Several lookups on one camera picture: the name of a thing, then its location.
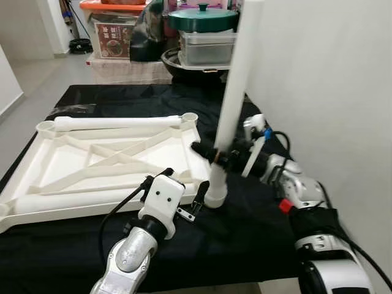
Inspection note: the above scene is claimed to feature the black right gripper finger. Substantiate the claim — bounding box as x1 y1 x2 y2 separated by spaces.
190 141 217 164

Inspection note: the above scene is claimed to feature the black table cloth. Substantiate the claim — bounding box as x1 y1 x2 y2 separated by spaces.
0 83 350 293

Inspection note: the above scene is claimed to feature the black wok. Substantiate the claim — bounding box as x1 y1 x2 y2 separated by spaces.
161 48 233 83

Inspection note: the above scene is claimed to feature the clear plastic storage box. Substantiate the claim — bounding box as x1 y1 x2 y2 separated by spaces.
179 31 236 67

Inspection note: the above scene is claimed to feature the white plastic table top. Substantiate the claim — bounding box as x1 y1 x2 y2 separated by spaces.
0 112 228 233

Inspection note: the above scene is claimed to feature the beige cloth covered bench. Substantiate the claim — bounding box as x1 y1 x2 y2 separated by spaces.
86 54 175 85

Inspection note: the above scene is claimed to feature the clear plastic wrapper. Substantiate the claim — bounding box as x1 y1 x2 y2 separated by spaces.
46 104 80 117

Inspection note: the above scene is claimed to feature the black bag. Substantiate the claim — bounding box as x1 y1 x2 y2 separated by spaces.
130 0 169 62

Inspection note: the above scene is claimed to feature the storage box with orange lid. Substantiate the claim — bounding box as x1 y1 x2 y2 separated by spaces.
80 0 148 60

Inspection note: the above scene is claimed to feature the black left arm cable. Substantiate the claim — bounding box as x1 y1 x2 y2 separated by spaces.
98 176 154 264

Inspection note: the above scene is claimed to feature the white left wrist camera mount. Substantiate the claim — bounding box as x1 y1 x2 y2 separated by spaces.
140 173 186 239

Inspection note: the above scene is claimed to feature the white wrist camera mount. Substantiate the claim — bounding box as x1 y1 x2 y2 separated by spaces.
140 173 186 239
242 113 270 178

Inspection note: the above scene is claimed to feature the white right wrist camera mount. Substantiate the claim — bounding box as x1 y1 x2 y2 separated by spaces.
242 113 270 178

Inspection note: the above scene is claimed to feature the coiled black cable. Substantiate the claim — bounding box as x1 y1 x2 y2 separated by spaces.
69 38 94 55

